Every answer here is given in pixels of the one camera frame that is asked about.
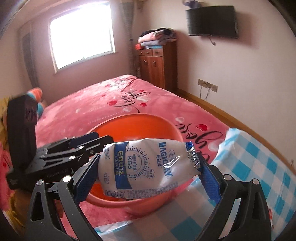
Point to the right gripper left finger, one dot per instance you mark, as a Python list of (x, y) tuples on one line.
[(43, 221)]

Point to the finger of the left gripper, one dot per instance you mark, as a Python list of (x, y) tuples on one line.
[(88, 149), (67, 143)]

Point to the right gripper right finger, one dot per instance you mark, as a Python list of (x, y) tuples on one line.
[(252, 218)]

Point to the white MAGICLAY pouch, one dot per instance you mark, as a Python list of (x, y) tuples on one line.
[(146, 168)]

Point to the orange plastic trash bucket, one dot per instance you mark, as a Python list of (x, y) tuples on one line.
[(128, 128)]

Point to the blue white checkered tablecloth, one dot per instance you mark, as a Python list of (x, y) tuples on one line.
[(240, 156)]

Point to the pink heart-print bedspread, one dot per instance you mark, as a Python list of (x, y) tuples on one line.
[(77, 113)]

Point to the window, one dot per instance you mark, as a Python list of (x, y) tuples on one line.
[(81, 33)]

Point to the brown wooden cabinet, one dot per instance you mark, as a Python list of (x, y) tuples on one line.
[(158, 66)]

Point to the folded blankets stack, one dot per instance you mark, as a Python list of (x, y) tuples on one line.
[(156, 37)]

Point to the grey patterned curtain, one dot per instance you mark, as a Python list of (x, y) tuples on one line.
[(127, 14)]

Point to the wall power outlet strip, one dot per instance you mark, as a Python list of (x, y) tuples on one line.
[(205, 84)]

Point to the purple wall ornament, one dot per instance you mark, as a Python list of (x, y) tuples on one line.
[(192, 4)]

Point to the wall-mounted black television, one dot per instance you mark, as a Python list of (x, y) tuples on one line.
[(216, 21)]

